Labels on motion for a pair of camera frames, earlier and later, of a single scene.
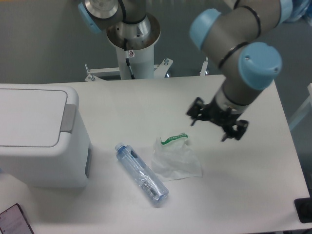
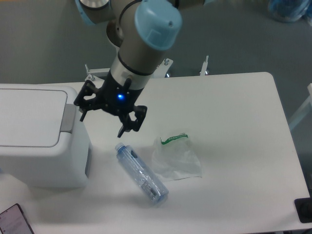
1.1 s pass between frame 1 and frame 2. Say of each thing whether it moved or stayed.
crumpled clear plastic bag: stayed
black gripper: moved
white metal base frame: stayed
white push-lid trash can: stayed
